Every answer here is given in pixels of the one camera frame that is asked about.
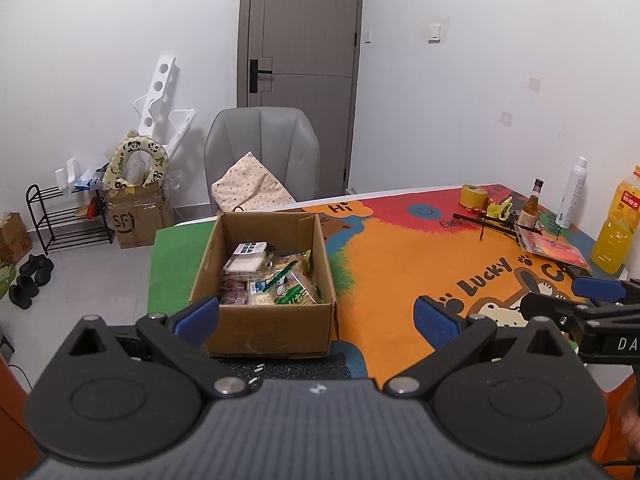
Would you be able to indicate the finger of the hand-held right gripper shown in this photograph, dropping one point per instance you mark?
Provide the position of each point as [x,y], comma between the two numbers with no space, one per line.
[597,289]
[547,310]

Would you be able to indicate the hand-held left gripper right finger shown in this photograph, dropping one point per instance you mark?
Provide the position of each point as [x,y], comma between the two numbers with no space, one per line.
[440,322]

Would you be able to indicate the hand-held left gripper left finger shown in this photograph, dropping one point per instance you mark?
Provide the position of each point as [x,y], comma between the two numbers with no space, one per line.
[197,317]

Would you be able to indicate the blue green plum packet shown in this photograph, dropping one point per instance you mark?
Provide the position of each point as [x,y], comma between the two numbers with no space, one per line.
[261,287]

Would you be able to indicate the white cake packet black label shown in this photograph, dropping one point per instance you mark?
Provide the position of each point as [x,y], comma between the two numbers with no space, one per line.
[245,260]

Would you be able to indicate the green label biscuit packet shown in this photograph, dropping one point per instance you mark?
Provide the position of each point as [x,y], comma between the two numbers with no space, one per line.
[297,280]

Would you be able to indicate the red packet in clear bag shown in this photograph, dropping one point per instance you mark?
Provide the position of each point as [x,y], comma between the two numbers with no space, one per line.
[555,249]

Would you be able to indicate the orange juice bottle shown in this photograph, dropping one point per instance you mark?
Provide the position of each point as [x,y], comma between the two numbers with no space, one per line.
[615,230]

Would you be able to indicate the white spray bottle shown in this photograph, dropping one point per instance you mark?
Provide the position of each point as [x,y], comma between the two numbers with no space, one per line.
[570,195]

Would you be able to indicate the brown glass bottle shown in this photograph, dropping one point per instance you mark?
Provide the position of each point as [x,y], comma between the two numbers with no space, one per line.
[529,210]

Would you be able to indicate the black clothes hanger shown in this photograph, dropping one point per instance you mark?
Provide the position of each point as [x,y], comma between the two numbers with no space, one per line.
[480,222]

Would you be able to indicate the yellow green mesh bundle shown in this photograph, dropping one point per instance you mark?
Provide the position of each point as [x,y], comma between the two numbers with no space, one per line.
[500,209]

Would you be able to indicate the large taped cardboard box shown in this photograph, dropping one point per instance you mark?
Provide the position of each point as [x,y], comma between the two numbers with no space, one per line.
[135,220]

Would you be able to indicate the yellow tape roll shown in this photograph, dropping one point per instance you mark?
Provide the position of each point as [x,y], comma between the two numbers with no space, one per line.
[475,197]

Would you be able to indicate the dotted cream cushion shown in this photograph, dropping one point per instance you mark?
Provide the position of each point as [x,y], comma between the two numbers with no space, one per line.
[245,185]

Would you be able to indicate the black shoe rack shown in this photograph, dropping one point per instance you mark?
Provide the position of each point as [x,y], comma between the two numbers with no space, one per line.
[65,222]

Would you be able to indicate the black shoe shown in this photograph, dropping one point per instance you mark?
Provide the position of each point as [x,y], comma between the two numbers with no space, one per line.
[22,292]
[37,267]

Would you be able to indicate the panda print neck pillow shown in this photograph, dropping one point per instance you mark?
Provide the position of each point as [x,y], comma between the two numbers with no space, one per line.
[117,160]

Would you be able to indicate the grey chair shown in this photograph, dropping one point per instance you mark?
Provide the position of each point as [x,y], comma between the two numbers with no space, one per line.
[265,135]

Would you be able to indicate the white plastic holder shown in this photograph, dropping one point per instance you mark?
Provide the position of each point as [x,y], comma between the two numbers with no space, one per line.
[67,172]

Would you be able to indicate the small brown cardboard box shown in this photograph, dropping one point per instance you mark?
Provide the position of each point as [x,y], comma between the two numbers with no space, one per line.
[15,237]

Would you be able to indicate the orange brown furniture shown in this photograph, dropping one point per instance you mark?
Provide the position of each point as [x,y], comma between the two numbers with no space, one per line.
[15,425]

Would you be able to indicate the white perforated rack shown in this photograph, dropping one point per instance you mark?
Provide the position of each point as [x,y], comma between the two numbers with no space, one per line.
[160,90]

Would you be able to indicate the grey door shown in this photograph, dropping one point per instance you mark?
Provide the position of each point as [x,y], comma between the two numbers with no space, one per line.
[305,25]

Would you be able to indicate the white wall outlet cover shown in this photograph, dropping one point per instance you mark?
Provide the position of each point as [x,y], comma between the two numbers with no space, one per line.
[507,118]

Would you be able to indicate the white light switch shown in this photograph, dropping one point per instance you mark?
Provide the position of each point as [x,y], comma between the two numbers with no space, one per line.
[435,31]

